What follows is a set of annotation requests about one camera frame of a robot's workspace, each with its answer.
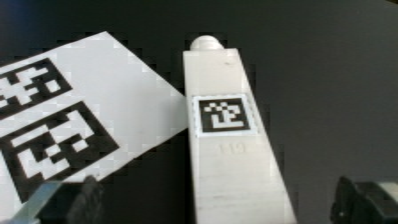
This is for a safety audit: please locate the paper sheet with markers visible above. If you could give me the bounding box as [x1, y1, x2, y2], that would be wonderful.
[0, 32, 187, 201]

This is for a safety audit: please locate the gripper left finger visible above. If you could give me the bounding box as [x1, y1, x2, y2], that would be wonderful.
[9, 176, 104, 224]

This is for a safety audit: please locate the white desk leg front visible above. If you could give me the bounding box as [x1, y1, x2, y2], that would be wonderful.
[184, 35, 299, 224]

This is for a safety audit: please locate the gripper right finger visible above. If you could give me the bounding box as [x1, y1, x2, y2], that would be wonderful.
[331, 177, 398, 224]

